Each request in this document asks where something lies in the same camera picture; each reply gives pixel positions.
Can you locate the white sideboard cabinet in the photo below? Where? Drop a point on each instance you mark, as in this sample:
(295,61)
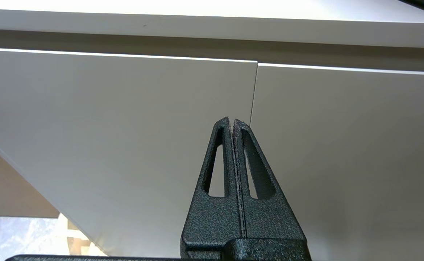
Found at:
(88,29)

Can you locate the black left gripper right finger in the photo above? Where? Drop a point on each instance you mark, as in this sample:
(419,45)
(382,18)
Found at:
(270,217)

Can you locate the wide white cabinet door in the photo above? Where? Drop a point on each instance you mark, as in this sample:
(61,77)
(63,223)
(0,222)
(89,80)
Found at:
(107,127)

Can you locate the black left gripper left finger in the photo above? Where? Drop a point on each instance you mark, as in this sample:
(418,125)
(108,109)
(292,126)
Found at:
(212,217)

